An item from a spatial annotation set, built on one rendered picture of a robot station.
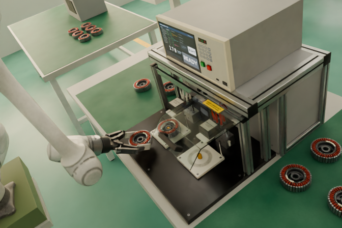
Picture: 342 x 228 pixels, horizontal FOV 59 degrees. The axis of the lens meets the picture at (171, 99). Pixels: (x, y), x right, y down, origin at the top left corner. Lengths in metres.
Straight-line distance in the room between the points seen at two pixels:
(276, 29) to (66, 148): 0.85
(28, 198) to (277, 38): 1.20
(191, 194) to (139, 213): 1.02
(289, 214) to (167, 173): 0.51
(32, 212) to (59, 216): 1.09
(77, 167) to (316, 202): 0.85
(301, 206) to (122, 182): 1.53
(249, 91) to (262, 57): 0.14
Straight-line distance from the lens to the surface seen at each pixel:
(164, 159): 1.41
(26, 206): 1.45
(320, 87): 1.39
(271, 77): 1.17
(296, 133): 1.40
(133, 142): 1.43
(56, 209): 2.56
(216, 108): 1.13
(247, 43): 1.09
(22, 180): 1.57
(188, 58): 1.25
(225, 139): 1.35
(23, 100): 1.13
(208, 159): 1.34
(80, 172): 1.11
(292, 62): 1.25
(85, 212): 2.42
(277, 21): 1.18
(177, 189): 1.29
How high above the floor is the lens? 1.78
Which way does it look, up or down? 36 degrees down
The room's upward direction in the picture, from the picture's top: 16 degrees counter-clockwise
